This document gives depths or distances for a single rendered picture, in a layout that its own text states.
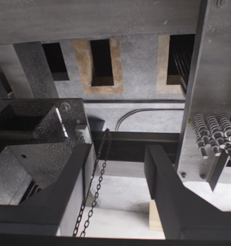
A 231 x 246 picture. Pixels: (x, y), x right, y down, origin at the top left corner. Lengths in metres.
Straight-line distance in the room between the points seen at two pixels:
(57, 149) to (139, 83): 0.95
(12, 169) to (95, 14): 0.62
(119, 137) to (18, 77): 0.70
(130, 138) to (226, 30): 0.81
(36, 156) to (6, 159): 0.11
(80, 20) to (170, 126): 1.26
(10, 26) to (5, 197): 0.61
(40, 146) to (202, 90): 0.62
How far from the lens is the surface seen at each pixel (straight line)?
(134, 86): 1.45
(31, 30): 0.75
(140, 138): 1.19
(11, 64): 0.85
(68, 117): 0.85
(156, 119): 1.62
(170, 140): 1.21
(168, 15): 0.64
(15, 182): 0.81
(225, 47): 0.69
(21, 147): 0.73
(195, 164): 1.01
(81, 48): 1.42
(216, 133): 0.71
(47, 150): 0.68
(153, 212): 2.68
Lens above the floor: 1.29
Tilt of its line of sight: 50 degrees down
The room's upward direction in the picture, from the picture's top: 166 degrees counter-clockwise
